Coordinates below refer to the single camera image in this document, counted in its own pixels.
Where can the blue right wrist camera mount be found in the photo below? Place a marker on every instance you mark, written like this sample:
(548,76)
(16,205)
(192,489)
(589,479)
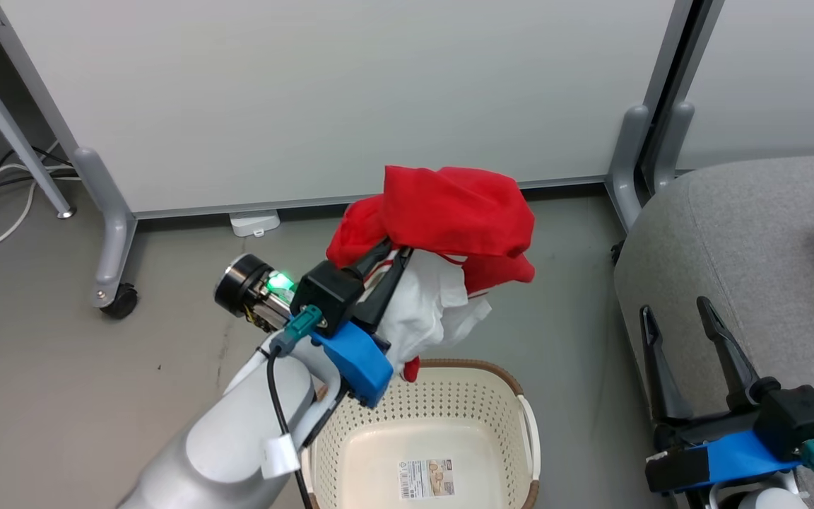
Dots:
(732,456)

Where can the grey fabric sofa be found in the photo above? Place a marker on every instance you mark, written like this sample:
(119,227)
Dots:
(753,233)

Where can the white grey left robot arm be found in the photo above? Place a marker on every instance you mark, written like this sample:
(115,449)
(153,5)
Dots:
(237,438)

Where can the large white partition panel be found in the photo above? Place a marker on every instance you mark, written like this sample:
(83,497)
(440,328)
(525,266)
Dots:
(308,99)

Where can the red and white garment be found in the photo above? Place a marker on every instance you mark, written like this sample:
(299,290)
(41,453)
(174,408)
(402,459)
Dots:
(449,212)

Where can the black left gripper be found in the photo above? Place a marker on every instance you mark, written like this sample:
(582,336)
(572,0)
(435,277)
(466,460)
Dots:
(329,293)

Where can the white power adapter box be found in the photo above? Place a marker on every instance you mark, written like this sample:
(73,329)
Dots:
(254,223)

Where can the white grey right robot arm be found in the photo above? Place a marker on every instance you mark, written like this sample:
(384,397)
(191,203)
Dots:
(767,498)

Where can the narrow white partition panel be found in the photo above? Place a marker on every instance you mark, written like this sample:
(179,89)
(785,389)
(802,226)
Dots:
(774,78)

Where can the cream plastic laundry basket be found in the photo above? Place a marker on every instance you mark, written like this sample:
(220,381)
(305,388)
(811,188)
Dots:
(449,417)

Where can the grey metal table leg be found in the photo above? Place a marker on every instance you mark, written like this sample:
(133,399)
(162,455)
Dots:
(11,120)

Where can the small black caster wheel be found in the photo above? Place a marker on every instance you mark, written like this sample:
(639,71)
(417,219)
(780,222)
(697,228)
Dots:
(617,252)

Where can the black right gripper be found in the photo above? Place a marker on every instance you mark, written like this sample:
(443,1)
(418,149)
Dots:
(795,417)

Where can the paper label sticker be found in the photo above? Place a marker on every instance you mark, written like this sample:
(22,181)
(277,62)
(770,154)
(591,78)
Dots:
(427,478)

